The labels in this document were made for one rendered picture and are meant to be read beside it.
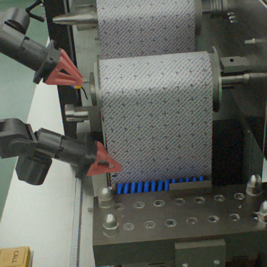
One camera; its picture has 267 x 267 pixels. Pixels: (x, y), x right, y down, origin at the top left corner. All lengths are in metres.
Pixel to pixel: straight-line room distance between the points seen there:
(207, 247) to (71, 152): 0.35
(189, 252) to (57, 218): 0.42
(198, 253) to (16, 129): 0.45
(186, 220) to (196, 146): 0.18
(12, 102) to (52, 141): 2.96
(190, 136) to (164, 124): 0.07
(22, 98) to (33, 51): 3.01
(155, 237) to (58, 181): 0.49
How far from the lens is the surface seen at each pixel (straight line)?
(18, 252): 1.22
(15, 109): 3.94
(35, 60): 1.09
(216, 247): 1.05
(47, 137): 1.11
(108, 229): 1.04
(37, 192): 1.43
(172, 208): 1.11
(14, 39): 1.08
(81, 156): 1.12
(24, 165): 1.14
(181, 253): 1.04
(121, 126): 1.11
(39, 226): 1.32
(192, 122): 1.12
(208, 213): 1.10
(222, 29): 1.40
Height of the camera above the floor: 1.73
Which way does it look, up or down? 31 degrees down
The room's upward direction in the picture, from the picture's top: 4 degrees counter-clockwise
